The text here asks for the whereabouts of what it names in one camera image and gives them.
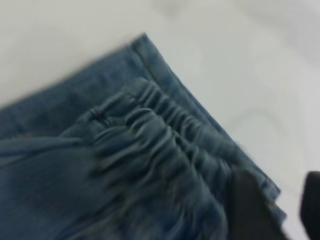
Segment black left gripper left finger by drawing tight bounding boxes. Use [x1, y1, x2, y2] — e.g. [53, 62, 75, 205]
[229, 169, 292, 240]

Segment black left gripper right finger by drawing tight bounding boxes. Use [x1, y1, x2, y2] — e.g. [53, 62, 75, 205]
[299, 170, 320, 228]

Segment blue denim shorts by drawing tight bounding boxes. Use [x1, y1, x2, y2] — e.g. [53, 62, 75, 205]
[0, 31, 288, 240]

